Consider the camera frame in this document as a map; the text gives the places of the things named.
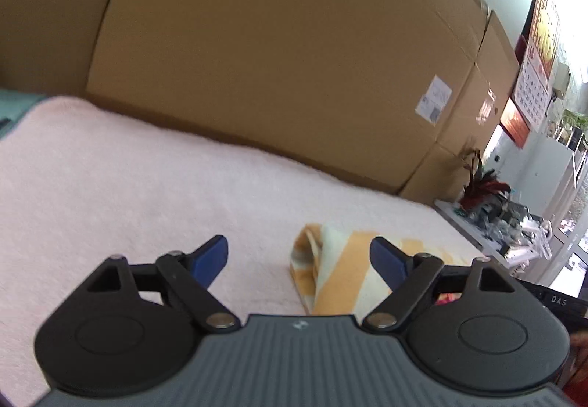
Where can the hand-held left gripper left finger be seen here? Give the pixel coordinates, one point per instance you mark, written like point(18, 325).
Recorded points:
point(211, 258)

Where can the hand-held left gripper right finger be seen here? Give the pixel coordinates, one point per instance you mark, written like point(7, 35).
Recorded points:
point(388, 262)

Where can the orange white striped shirt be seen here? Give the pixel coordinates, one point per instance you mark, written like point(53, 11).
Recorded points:
point(340, 264)

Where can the white table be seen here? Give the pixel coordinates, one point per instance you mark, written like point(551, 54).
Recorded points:
point(468, 223)

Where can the taped cardboard box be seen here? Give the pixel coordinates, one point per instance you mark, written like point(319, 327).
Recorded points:
point(436, 173)
point(491, 81)

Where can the pink fleece blanket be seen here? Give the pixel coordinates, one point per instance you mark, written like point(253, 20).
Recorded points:
point(138, 186)

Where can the dark red feather duster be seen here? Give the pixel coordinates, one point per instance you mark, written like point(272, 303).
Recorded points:
point(482, 186)

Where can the potted plants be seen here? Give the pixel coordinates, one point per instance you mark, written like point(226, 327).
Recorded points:
point(574, 127)

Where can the large labelled cardboard box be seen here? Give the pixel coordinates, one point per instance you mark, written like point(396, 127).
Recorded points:
point(275, 44)

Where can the teal cloth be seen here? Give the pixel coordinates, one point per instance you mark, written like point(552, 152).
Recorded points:
point(18, 113)

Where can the cardboard box with small label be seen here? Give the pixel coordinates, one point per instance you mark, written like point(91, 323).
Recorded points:
point(50, 7)

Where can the beige electrical wall box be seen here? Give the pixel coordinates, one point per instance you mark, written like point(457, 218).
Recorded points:
point(561, 81)

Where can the red wall calendar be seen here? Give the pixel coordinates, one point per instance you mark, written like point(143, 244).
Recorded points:
point(535, 76)

